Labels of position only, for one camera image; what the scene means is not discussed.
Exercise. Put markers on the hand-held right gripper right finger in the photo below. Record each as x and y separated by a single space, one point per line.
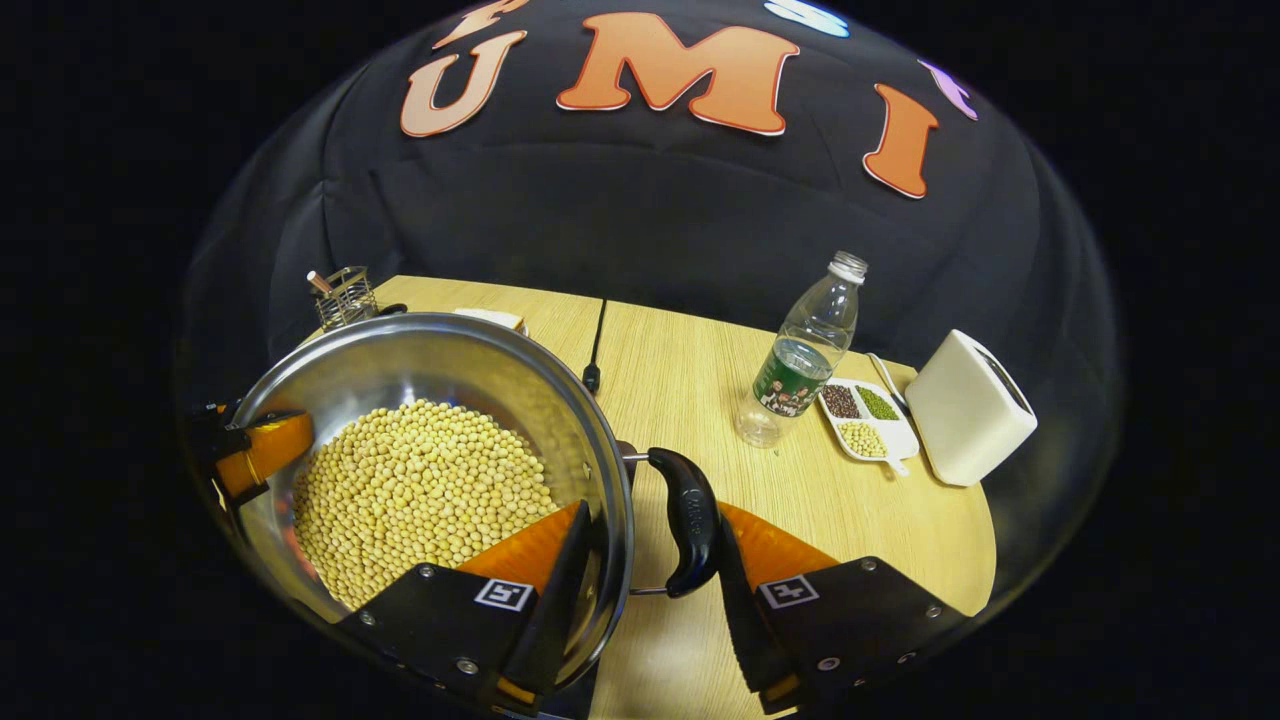
745 630

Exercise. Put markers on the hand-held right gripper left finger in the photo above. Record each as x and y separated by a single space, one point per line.
560 620

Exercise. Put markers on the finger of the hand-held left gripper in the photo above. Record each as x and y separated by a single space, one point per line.
270 445

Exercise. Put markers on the pile of yellow soybeans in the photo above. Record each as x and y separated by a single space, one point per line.
420 490

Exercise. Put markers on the stainless steel pot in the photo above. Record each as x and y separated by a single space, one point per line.
440 360

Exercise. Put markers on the small brown tipped stick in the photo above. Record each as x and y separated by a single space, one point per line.
320 282

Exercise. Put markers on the small pile of soybeans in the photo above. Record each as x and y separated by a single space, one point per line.
862 440

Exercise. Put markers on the white divided dish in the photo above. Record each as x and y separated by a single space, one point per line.
900 440

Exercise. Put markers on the small pile of red beans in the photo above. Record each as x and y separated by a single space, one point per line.
840 401

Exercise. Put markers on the sandwich with lettuce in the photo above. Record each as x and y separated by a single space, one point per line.
485 315

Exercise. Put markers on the small pile of green beans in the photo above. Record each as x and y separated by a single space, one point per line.
877 402

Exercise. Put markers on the clear plastic water bottle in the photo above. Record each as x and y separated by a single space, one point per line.
800 370

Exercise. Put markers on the white toaster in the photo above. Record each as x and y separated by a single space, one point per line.
965 415

